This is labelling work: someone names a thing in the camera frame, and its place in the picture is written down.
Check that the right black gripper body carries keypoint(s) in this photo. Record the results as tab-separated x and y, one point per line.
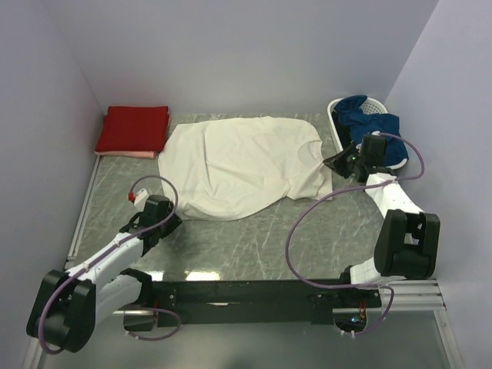
360	161

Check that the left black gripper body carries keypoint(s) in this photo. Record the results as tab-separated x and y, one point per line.
166	227

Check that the cream white t shirt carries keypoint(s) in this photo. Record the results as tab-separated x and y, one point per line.
225	170

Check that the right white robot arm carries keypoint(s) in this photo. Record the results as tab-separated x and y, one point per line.
406	247

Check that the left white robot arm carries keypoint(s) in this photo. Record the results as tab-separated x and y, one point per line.
70	304

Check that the crumpled blue t shirt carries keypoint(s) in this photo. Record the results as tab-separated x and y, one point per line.
358	115

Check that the white plastic laundry basket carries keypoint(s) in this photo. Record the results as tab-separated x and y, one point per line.
369	140

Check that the folded pink t shirt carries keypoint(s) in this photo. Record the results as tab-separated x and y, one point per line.
130	154

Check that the folded red t shirt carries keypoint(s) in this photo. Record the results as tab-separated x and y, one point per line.
137	116

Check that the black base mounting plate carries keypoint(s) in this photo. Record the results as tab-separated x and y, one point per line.
266	301

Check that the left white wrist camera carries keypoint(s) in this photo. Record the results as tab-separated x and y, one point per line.
139	198

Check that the aluminium extrusion rail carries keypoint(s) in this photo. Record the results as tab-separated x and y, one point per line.
423	295

